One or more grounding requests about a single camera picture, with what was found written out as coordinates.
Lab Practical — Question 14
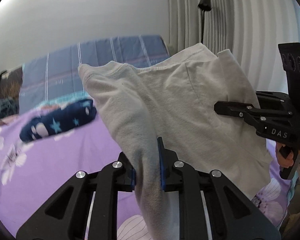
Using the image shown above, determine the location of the dark teal fuzzy blanket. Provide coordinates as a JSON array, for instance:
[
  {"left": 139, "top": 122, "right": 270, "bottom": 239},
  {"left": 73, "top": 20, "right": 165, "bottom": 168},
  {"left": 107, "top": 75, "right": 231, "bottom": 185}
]
[{"left": 0, "top": 98, "right": 19, "bottom": 119}]

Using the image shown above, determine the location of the white curtain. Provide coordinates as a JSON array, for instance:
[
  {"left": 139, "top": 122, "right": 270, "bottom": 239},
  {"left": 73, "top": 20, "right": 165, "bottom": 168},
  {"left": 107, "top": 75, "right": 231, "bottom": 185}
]
[{"left": 168, "top": 0, "right": 300, "bottom": 93}]

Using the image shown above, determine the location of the person's right hand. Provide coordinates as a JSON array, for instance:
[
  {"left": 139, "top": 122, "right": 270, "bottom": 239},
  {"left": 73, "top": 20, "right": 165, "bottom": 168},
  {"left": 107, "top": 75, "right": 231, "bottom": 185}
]
[{"left": 276, "top": 142, "right": 294, "bottom": 168}]

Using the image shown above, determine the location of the beige long-sleeve shirt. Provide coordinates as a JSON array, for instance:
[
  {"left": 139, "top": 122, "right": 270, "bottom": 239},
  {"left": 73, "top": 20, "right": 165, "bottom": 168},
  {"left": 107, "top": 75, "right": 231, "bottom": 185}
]
[{"left": 78, "top": 43, "right": 272, "bottom": 239}]

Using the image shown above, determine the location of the blue plaid pillow cover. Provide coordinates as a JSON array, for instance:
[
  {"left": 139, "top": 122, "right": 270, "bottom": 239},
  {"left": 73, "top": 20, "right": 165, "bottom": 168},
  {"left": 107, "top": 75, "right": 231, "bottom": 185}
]
[{"left": 18, "top": 35, "right": 171, "bottom": 114}]

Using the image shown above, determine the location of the black floor lamp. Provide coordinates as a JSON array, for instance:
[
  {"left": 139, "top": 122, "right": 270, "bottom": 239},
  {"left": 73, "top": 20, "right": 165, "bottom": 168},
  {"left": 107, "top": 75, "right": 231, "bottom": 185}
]
[{"left": 198, "top": 0, "right": 212, "bottom": 43}]

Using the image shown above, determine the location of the navy star-pattern rolled blanket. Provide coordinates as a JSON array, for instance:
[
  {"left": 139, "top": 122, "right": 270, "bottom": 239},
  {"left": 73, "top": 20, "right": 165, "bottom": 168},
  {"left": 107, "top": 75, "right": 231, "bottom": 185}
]
[{"left": 19, "top": 99, "right": 97, "bottom": 143}]

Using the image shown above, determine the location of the dark floral pillow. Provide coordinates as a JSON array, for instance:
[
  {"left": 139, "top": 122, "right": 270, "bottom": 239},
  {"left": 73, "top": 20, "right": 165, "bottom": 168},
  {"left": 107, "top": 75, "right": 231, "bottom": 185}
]
[{"left": 0, "top": 66, "right": 23, "bottom": 101}]

